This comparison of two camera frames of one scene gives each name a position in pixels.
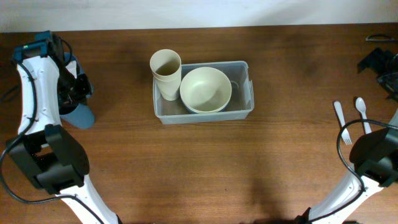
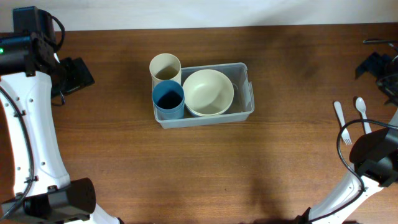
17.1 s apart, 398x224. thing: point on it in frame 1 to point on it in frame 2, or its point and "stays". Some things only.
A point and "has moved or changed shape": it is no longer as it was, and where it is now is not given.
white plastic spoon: (360, 105) stays
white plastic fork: (344, 134) stays
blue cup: (74, 68) has moved or changed shape
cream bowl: (205, 90) stays
